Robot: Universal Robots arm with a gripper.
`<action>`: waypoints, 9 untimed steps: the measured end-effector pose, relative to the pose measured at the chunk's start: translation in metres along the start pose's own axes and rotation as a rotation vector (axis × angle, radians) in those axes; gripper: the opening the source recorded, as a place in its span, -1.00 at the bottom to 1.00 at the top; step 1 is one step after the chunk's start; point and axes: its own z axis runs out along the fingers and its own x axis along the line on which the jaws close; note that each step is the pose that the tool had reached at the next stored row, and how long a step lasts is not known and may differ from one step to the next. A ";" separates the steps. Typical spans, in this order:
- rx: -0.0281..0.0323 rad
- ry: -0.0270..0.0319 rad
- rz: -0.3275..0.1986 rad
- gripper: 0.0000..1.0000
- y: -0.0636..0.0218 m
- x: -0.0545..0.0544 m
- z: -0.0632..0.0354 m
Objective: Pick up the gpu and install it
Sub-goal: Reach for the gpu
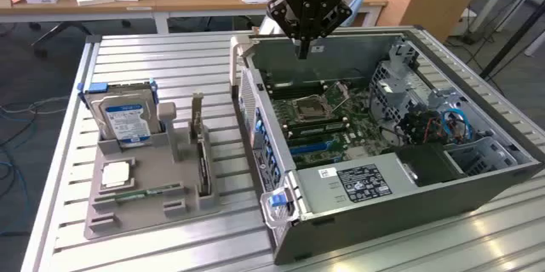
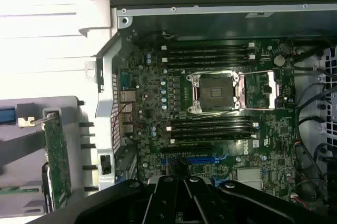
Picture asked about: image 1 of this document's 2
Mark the CPU socket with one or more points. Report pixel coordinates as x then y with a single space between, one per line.
308 109

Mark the green motherboard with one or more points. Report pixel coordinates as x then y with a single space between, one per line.
365 138

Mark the green RAM stick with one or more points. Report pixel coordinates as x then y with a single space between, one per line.
144 193

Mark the grey parts rack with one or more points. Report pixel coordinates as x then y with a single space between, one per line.
150 208

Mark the blue expansion slot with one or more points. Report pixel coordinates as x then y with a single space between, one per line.
312 148

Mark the blue case latch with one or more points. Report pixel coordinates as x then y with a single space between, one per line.
277 200

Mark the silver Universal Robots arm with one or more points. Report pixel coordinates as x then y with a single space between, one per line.
268 27

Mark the white table frame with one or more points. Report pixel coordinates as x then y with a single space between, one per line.
493 0

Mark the silver disk bay cage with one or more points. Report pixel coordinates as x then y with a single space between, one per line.
400 93

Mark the black tripod pole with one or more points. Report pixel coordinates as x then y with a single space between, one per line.
511 39

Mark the silver CPU chip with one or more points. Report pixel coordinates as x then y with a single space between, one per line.
115 174

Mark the white device with red dot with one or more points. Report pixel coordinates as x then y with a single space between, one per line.
464 23

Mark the grey power supply unit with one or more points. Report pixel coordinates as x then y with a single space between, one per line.
324 195

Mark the hard disk in blue caddy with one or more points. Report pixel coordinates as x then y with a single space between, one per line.
123 118

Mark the dark grey open PC case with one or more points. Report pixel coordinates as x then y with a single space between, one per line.
383 227

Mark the metal socket cover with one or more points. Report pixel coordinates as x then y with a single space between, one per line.
340 90

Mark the black chair base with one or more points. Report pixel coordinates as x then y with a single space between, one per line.
59 31

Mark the wooden cabinet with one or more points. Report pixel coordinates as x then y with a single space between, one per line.
447 4

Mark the black graphics card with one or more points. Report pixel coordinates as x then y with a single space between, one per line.
204 170

